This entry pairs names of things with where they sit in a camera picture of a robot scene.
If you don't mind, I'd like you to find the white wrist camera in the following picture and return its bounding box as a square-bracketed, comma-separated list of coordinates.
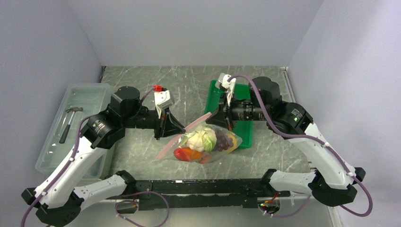
[153, 85, 175, 119]
[216, 73, 236, 106]

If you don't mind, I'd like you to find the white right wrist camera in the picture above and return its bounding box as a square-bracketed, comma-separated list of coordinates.
[216, 73, 236, 106]

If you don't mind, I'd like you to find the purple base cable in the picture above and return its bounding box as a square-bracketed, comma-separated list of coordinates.
[258, 194, 312, 219]
[114, 190, 171, 227]

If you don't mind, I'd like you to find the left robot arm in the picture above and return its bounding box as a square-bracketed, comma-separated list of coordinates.
[21, 86, 185, 227]

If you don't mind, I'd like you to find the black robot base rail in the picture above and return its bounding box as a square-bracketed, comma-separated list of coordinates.
[112, 178, 290, 211]

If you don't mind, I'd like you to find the clear zip top bag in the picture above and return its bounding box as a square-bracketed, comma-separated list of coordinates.
[156, 112, 242, 164]

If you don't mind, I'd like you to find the green plastic tray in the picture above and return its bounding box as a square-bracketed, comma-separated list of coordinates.
[204, 80, 253, 148]

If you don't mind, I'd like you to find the orange fruit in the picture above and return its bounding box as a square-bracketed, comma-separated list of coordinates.
[223, 134, 238, 153]

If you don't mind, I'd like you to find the hammer with black handle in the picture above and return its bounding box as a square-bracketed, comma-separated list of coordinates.
[59, 107, 84, 144]

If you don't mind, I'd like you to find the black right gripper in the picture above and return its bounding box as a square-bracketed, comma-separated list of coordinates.
[206, 89, 270, 130]

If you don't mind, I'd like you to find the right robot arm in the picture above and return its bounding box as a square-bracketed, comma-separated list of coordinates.
[207, 73, 366, 207]

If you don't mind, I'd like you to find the dark red grape bunch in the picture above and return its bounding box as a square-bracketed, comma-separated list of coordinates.
[214, 130, 230, 152]

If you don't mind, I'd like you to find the clear plastic storage box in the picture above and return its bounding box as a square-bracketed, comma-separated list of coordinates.
[35, 83, 113, 177]

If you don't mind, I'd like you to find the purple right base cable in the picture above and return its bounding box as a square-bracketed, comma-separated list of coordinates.
[258, 194, 312, 219]

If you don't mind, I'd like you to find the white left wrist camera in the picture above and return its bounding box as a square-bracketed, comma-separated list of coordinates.
[153, 85, 175, 119]

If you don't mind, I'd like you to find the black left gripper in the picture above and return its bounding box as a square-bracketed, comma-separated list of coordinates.
[122, 104, 185, 140]

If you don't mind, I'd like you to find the red orange mango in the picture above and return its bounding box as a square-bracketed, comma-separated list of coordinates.
[173, 148, 211, 164]

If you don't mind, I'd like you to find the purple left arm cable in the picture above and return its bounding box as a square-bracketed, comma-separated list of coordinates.
[20, 87, 157, 227]

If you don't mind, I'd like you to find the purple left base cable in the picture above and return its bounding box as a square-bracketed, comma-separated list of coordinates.
[114, 190, 171, 227]

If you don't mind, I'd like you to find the white green cabbage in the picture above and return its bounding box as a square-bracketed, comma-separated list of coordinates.
[178, 126, 217, 152]

